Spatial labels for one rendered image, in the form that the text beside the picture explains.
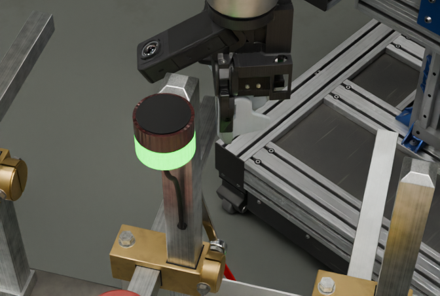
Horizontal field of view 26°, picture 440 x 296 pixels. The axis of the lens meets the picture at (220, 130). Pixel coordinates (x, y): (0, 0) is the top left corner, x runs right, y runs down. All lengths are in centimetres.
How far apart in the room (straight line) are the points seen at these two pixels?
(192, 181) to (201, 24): 17
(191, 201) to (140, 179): 134
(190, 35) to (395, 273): 35
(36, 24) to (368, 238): 54
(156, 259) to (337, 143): 110
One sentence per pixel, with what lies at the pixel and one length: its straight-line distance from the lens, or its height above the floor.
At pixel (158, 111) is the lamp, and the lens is 92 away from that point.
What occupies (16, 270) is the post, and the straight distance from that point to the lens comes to 131.
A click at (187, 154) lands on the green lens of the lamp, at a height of 112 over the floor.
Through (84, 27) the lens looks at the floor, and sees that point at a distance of 283.
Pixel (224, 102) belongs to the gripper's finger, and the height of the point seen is 110.
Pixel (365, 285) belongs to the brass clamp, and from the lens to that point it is 117.
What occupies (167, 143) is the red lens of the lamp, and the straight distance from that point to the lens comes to 91.
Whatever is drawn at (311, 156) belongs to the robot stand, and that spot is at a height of 21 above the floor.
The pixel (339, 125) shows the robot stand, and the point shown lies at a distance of 224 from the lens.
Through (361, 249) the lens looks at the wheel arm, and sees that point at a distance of 121.
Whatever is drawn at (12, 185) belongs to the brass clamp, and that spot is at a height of 96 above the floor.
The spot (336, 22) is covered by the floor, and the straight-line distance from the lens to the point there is 284.
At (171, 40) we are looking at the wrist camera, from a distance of 101.
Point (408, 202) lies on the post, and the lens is 98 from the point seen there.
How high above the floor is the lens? 182
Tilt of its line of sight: 47 degrees down
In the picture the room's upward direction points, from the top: straight up
